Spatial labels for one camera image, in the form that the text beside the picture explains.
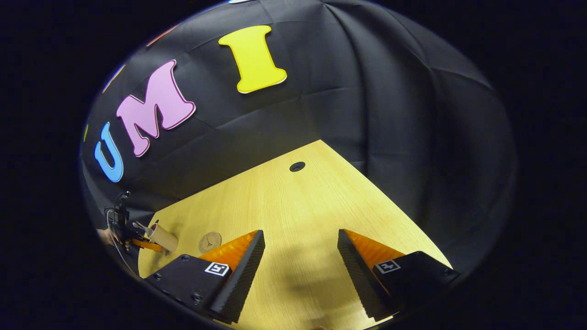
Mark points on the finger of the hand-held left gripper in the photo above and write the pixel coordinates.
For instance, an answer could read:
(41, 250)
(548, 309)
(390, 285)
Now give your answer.
(149, 244)

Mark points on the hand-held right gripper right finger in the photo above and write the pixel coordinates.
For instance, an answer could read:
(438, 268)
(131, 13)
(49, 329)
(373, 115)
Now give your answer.
(355, 275)

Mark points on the black backdrop cloth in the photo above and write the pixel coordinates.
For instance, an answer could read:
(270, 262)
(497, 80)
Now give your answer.
(367, 91)

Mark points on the wooden desktop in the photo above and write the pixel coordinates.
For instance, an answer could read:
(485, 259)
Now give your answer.
(302, 215)

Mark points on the round brown coaster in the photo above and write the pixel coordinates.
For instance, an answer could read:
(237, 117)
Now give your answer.
(210, 242)

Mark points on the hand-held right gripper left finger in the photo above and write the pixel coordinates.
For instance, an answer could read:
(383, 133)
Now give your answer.
(243, 275)

